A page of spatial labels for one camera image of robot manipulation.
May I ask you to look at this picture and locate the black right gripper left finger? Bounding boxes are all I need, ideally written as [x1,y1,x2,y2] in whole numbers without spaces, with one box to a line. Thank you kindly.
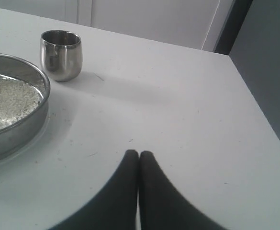
[51,149,139,230]

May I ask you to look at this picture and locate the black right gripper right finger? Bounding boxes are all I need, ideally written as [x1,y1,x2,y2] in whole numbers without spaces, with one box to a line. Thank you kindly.
[138,151,224,230]

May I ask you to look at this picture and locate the round stainless steel sieve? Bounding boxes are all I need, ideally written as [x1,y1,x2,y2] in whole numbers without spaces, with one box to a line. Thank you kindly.
[0,53,51,160]

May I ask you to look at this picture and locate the stainless steel cup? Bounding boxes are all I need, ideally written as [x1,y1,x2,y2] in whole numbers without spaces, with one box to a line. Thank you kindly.
[40,30,83,82]

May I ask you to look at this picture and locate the yellow grain mixture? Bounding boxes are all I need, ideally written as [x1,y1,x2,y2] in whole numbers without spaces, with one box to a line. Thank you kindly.
[0,78,41,130]

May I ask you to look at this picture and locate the white cabinet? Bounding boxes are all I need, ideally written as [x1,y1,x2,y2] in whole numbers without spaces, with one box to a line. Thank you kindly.
[0,0,234,51]

